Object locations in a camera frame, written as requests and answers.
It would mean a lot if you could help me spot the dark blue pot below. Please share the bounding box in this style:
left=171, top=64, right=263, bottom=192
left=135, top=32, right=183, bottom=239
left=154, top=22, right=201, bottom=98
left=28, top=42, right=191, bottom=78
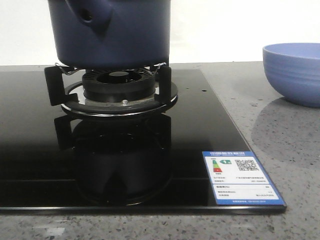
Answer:
left=48, top=0, right=171, bottom=70

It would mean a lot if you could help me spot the light blue ribbed bowl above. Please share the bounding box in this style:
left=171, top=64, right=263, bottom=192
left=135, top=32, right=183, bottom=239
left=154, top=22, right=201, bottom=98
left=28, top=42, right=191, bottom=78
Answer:
left=262, top=42, right=320, bottom=108

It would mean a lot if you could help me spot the black round burner head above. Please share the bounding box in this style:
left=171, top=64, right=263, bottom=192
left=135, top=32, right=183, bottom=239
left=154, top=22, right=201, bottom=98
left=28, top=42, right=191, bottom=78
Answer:
left=82, top=68, right=156, bottom=103

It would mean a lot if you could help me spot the blue white energy label sticker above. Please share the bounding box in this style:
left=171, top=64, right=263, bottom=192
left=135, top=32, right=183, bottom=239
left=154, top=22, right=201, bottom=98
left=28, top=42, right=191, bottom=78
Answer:
left=202, top=151, right=285, bottom=206

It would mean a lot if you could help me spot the black pan support grate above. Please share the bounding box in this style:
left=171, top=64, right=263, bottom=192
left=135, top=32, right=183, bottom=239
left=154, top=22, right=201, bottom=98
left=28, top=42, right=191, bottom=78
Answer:
left=44, top=62, right=178, bottom=120

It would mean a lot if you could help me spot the black glass gas cooktop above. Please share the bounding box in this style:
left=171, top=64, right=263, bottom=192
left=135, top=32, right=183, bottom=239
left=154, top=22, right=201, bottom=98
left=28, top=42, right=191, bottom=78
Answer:
left=0, top=69, right=287, bottom=215

